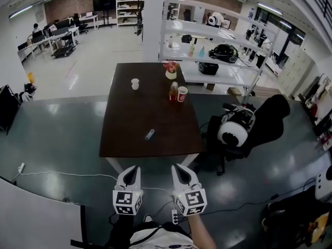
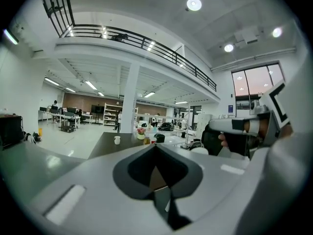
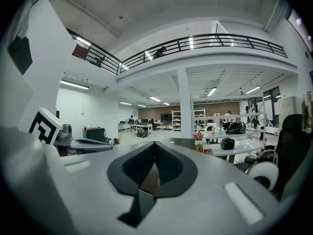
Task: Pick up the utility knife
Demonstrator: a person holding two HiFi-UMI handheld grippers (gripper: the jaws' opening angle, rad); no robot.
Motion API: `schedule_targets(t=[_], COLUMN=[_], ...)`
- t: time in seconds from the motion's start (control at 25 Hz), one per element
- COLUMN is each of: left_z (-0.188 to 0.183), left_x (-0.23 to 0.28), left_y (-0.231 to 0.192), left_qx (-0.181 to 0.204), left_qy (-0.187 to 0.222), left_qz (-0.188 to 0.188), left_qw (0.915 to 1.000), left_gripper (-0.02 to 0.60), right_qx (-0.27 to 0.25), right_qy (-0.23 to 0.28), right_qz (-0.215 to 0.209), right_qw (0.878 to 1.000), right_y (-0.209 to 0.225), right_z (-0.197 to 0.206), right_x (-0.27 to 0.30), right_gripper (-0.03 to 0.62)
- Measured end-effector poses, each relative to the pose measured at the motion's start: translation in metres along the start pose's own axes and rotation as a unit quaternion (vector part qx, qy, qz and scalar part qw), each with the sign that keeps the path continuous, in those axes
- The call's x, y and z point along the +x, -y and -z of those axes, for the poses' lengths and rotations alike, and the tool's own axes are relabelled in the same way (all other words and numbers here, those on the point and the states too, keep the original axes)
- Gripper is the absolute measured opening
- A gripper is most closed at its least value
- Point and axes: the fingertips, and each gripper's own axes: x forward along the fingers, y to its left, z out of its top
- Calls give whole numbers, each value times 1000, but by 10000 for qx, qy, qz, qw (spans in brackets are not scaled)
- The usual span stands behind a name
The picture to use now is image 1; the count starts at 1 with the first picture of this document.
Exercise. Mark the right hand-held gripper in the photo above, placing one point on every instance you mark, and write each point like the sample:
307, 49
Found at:
192, 200

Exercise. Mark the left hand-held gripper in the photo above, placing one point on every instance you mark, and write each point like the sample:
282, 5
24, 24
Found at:
124, 200

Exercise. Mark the person's left forearm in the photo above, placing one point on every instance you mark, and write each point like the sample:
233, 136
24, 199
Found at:
120, 229

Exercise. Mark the person's right forearm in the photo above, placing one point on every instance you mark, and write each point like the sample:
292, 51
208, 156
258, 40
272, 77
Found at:
201, 232

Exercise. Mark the white table leg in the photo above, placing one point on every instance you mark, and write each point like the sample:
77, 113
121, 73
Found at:
190, 159

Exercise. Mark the white power strip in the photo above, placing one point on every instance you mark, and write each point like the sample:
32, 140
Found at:
175, 215
21, 167

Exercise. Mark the person's white shoe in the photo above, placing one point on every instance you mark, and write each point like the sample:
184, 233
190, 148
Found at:
147, 218

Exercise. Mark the person's white printed shirt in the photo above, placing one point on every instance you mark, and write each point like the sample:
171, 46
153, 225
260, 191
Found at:
160, 238

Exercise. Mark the white round robot head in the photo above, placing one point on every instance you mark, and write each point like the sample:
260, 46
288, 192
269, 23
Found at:
230, 136
215, 19

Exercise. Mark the red paper cup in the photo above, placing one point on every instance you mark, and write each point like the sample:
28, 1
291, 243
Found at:
182, 95

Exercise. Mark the white mug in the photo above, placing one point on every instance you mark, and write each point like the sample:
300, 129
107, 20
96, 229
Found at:
135, 84

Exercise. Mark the flat cardboard box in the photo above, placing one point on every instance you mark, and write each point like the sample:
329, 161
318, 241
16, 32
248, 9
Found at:
234, 90

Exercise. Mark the black office chair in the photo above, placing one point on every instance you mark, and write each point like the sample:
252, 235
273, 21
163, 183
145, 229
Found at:
269, 121

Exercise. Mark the white partition desk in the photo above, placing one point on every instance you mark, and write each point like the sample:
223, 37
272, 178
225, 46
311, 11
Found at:
33, 222

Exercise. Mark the large white shelf rack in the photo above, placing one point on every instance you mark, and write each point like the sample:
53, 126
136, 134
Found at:
223, 80

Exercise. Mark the white pot with red flowers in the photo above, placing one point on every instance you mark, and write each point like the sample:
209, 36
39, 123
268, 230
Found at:
171, 73

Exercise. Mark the black round device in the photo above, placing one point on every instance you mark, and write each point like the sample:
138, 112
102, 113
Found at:
208, 68

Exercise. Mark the wooden step platform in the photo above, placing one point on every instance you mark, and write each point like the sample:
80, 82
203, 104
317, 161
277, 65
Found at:
264, 91

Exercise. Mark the blue spray bottle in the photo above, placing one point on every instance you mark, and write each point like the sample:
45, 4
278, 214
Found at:
201, 52

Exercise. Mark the green bottle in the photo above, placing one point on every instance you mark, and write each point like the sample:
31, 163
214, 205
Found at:
191, 49

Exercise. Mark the black robot vacuum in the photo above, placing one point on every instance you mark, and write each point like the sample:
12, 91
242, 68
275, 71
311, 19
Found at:
223, 52

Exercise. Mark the black and white gear pile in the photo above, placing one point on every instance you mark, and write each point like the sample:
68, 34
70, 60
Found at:
26, 93

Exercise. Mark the clear plastic bottle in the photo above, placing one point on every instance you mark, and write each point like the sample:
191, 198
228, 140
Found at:
170, 43

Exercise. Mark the black panel cart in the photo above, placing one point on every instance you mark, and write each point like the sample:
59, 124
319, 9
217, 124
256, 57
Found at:
7, 108

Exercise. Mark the yellow floor sign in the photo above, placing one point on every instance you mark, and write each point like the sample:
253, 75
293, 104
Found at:
30, 77

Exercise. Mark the black platform trolley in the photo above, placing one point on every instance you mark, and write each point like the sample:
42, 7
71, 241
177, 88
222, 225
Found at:
63, 51

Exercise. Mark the cluttered storage rack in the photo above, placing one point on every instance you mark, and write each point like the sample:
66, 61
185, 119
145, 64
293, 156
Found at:
319, 108

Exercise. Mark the white locker cabinet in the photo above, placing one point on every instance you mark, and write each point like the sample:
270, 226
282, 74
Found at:
295, 71

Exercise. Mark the white square pillar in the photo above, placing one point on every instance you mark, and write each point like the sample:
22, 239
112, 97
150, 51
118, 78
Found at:
153, 22

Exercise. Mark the small black swivel chair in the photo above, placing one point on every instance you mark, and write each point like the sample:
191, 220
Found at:
80, 25

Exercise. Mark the row of white desks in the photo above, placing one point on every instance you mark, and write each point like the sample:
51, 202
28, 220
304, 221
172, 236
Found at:
46, 39

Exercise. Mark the single white desk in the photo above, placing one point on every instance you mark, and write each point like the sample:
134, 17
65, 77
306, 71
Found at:
88, 17

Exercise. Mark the narrow white shelf unit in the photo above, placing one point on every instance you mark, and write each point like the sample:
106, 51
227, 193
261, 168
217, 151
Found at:
129, 8

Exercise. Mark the large dark-framed window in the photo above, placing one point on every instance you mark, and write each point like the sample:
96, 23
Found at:
277, 32

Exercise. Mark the black screen on stand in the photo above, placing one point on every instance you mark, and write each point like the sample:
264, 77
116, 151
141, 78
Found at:
104, 4

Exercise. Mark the blue wall poster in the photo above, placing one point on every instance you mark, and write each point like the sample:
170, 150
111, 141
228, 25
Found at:
251, 12

